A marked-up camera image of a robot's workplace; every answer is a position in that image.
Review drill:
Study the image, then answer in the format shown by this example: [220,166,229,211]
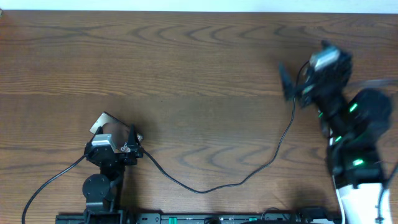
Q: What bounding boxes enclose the black charger cable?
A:
[141,58,312,195]

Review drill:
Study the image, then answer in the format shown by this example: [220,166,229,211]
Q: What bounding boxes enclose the Galaxy smartphone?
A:
[90,111,144,153]

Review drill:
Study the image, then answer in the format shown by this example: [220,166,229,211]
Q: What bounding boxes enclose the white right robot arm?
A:
[279,40,393,223]

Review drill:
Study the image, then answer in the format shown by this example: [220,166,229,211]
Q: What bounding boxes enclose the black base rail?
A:
[55,207,342,224]

